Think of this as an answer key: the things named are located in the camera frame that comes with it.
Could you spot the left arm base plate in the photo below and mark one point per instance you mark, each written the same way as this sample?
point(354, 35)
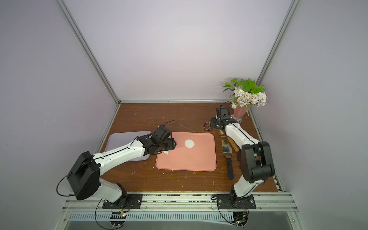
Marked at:
point(127, 201)

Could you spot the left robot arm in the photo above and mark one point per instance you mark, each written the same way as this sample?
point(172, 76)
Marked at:
point(85, 175)

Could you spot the small dough piece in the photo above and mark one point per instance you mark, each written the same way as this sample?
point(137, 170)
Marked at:
point(189, 144)

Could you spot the artificial flower bouquet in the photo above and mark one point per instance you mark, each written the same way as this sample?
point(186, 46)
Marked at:
point(245, 93)

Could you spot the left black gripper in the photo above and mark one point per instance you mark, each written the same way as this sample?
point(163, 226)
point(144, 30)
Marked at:
point(172, 144)

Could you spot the wooden rolling pin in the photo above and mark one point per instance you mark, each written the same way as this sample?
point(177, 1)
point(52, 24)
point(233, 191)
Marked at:
point(230, 140)

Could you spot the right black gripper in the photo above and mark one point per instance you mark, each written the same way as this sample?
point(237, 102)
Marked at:
point(214, 123)

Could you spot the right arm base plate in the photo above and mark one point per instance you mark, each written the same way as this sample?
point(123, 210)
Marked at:
point(230, 201)

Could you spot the blue work glove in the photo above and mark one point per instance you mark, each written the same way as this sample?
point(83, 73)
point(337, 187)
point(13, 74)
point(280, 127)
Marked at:
point(239, 155)

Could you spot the black handled metal scraper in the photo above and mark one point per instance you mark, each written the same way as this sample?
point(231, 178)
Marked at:
point(227, 152)

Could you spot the purple silicone mat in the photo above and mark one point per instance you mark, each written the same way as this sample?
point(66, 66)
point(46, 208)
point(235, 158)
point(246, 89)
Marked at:
point(117, 140)

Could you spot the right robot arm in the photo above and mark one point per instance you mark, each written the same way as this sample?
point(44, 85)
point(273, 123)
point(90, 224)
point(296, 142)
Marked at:
point(256, 162)

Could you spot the pink silicone mat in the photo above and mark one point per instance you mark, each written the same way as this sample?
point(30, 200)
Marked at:
point(201, 158)

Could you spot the aluminium frame rail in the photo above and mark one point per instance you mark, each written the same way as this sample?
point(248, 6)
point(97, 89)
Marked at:
point(151, 201)

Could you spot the pink glass vase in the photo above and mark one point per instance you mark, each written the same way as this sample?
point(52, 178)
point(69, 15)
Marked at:
point(239, 112)

